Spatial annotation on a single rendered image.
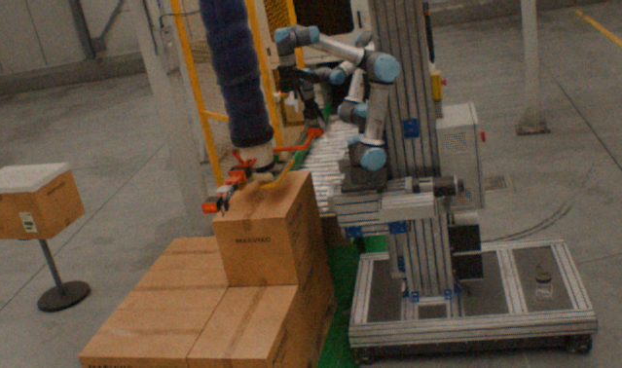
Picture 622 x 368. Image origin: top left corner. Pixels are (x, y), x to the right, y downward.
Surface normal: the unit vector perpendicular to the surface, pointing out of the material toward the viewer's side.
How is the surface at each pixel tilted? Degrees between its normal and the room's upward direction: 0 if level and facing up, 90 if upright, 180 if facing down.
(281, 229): 90
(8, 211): 90
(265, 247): 90
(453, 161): 90
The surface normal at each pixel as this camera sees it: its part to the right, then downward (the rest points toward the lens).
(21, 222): -0.32, 0.42
